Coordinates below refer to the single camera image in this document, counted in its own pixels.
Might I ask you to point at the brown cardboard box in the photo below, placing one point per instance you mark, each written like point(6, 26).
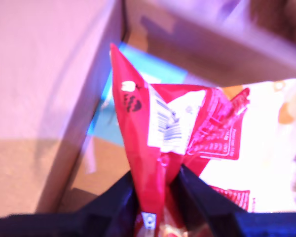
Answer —
point(39, 74)

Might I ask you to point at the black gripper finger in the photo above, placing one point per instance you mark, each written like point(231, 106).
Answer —
point(202, 205)
point(118, 209)

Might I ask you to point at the white pack with red print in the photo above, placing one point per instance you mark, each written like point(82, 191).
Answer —
point(261, 160)

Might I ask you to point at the red mini eggs bag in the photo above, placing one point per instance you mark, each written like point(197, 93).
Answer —
point(138, 138)

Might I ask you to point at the teal crumpled wrapper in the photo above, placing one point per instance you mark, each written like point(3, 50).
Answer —
point(106, 128)

